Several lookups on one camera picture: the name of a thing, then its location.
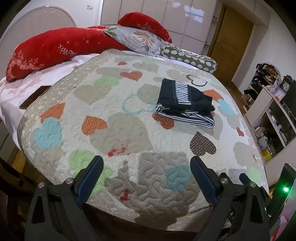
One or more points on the cluttered shoe rack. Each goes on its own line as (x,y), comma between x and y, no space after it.
(266,75)

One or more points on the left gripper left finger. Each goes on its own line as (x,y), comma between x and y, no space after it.
(56,210)

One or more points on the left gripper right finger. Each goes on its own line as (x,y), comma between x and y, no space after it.
(239,210)

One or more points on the olive sheep pattern bolster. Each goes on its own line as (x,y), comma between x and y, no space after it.
(202,62)

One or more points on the wooden door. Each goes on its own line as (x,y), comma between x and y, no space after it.
(229,42)

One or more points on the black television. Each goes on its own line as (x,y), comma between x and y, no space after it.
(289,100)

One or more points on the heart pattern quilt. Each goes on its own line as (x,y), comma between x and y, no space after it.
(146,177)

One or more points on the red long pillow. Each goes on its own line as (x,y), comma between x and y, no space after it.
(55,46)

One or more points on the red rear pillow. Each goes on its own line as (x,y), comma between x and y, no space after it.
(144,22)

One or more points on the navy striped pants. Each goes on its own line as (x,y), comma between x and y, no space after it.
(184,103)

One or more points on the dark mantel clock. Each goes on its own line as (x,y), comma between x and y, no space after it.
(286,83)

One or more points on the grey floral pillow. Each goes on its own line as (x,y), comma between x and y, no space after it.
(137,40)

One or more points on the white round headboard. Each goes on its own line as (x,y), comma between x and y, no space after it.
(34,22)

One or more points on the white shelf unit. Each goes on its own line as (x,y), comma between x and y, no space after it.
(273,130)

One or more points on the white wardrobe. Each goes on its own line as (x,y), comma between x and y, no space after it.
(188,22)

